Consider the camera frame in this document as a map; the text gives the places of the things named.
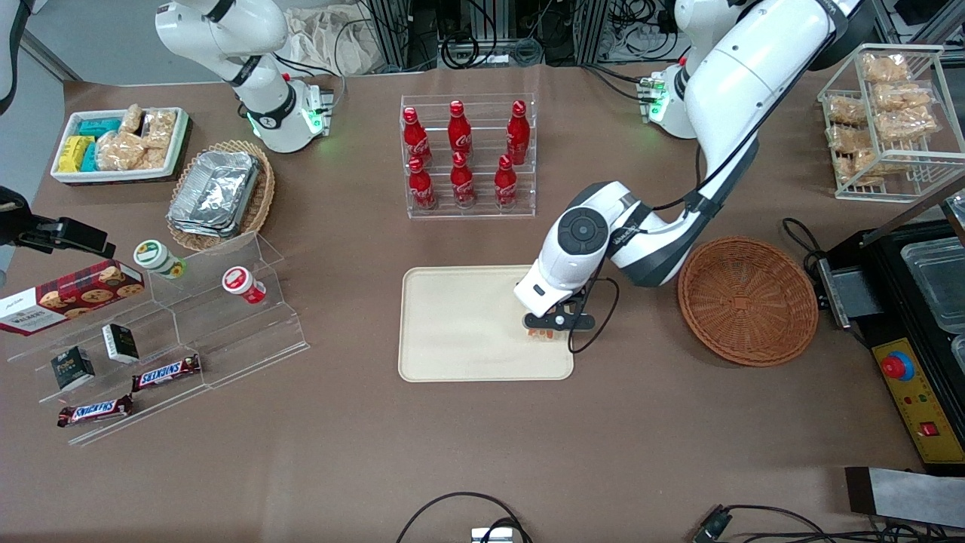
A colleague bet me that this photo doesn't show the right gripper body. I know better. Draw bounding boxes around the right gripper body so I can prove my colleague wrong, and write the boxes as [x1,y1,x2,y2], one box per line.
[0,187,35,248]

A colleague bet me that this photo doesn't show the cream plastic serving tray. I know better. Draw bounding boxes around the cream plastic serving tray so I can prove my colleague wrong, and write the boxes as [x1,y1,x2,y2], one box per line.
[398,265,575,382]

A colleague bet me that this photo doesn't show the round brown wicker basket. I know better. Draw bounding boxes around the round brown wicker basket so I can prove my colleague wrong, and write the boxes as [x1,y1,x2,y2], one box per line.
[677,237,819,368]

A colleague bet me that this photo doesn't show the oval light wicker basket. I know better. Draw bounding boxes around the oval light wicker basket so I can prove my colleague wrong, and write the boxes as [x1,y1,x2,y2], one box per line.
[167,140,276,252]

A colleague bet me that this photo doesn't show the black tray sealing machine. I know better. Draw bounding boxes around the black tray sealing machine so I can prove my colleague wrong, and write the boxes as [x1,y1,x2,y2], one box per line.
[818,177,965,476]

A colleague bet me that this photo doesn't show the red tartan Walkers shortbread box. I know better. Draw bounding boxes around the red tartan Walkers shortbread box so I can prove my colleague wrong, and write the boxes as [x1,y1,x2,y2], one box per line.
[0,260,146,336]

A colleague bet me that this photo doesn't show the white rectangular snack bin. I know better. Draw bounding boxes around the white rectangular snack bin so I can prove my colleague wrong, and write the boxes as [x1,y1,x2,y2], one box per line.
[51,107,191,186]

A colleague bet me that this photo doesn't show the clear acrylic bottle rack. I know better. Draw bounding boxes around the clear acrylic bottle rack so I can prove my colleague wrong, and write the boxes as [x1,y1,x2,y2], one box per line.
[400,94,538,219]

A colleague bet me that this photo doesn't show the green lidded sunflower cup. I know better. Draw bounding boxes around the green lidded sunflower cup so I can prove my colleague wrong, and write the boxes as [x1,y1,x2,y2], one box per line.
[134,240,187,280]

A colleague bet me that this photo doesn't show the yellow snack packet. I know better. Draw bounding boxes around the yellow snack packet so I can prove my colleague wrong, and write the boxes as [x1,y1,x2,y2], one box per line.
[58,136,95,173]

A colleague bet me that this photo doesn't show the dark board under snack bin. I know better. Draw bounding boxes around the dark board under snack bin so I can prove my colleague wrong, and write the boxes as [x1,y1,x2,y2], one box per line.
[54,113,195,187]

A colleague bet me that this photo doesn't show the red Coca-Cola bottle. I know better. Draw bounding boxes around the red Coca-Cola bottle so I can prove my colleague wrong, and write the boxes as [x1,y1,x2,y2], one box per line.
[408,156,438,210]
[402,106,433,168]
[506,100,531,165]
[450,152,477,209]
[448,100,473,159]
[494,155,519,209]

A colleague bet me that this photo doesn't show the black box with white label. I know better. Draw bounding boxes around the black box with white label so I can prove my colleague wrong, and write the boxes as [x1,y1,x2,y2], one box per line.
[103,324,140,364]

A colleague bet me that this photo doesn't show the black box with Face print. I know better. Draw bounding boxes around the black box with Face print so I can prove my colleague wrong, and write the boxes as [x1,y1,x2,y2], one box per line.
[51,346,96,391]

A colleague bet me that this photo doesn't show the stacked aluminium foil containers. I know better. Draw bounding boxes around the stacked aluminium foil containers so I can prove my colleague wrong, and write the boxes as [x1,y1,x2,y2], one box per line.
[167,151,261,238]

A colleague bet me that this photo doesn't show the Snickers chocolate bar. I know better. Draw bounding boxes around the Snickers chocolate bar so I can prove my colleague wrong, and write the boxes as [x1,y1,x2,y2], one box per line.
[132,354,202,391]
[57,394,134,428]

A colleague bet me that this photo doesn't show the red lidded snack cup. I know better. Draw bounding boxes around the red lidded snack cup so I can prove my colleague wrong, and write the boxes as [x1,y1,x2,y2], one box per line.
[222,266,267,305]

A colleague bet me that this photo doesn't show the clear acrylic stepped stand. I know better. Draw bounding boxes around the clear acrylic stepped stand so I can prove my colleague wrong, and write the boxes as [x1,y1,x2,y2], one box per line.
[149,230,311,389]
[6,287,208,447]

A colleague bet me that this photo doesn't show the grey metal side block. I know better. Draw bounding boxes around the grey metal side block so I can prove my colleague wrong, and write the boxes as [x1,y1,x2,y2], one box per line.
[818,256,884,330]

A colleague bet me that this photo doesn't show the beige crumpled cloth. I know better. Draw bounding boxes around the beige crumpled cloth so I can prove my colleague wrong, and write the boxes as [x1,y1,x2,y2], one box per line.
[283,8,378,76]

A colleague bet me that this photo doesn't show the yellow control panel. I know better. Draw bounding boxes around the yellow control panel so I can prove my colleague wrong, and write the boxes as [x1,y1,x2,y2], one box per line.
[871,338,965,465]

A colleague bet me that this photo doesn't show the flat grey metal plate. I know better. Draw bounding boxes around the flat grey metal plate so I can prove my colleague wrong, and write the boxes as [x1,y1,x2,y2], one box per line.
[844,466,965,529]

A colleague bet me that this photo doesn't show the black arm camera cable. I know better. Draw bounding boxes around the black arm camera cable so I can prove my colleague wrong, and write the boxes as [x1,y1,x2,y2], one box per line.
[569,121,762,355]

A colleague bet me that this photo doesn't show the black looped table cable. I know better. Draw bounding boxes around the black looped table cable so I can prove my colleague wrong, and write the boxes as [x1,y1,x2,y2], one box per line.
[396,492,532,543]

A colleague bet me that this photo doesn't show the black base cables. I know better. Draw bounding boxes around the black base cables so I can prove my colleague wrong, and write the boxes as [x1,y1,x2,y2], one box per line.
[581,64,657,103]

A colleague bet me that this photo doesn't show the black machine power cable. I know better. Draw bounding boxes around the black machine power cable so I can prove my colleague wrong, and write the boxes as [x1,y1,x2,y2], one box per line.
[782,217,830,276]

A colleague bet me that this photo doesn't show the black cable with plug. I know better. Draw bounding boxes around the black cable with plug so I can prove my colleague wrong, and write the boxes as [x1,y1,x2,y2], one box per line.
[692,504,965,543]

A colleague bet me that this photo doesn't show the coiled black cable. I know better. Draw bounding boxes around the coiled black cable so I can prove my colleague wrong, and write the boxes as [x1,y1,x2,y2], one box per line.
[441,34,479,69]

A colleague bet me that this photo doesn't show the aluminium frame profile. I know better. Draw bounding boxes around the aluminium frame profile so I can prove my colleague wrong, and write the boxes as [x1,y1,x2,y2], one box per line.
[362,0,423,72]
[581,0,611,65]

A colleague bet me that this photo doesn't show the metal lever handle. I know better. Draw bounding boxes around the metal lever handle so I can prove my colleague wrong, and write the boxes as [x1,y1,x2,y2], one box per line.
[859,192,965,248]

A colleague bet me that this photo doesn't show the white wire rack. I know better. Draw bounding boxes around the white wire rack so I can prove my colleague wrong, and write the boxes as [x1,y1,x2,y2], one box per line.
[818,44,965,202]

